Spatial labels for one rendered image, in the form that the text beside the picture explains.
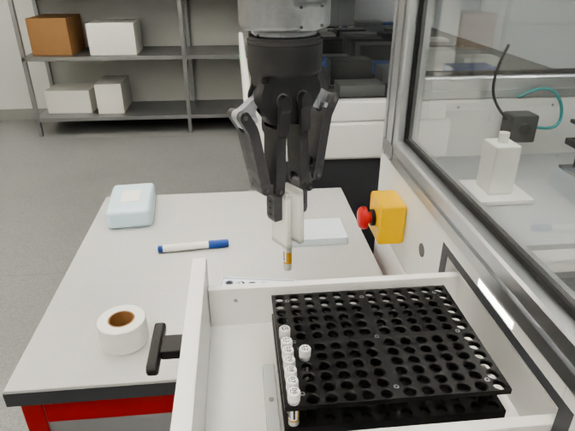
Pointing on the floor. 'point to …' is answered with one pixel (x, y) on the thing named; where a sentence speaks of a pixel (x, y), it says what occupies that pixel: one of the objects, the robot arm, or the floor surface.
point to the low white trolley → (157, 303)
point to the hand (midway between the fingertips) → (287, 215)
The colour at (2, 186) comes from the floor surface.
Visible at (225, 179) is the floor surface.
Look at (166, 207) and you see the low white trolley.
